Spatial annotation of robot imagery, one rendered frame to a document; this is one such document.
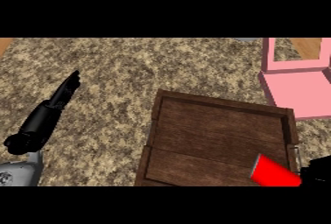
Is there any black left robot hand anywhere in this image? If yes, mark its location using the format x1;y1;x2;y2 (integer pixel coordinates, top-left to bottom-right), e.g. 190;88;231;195
4;69;83;156

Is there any brown wooden tray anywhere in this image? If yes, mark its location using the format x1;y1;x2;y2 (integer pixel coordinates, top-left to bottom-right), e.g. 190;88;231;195
134;88;302;187

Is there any pink cardboard box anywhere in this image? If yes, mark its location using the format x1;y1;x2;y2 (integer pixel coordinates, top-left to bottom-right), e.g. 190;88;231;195
258;37;331;122

